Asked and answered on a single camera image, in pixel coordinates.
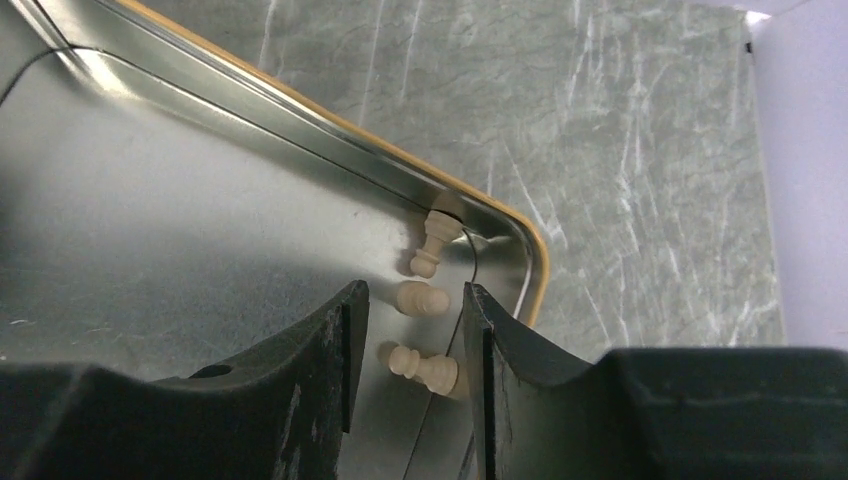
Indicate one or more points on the light piece by tin wall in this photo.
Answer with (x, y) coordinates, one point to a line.
(440, 229)

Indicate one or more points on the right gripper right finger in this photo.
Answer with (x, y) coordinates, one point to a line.
(649, 413)

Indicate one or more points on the gold metal tin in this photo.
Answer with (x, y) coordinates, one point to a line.
(165, 205)

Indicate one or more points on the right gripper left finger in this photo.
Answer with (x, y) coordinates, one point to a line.
(277, 410)

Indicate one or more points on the light pawn in tin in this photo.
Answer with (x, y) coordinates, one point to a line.
(439, 373)

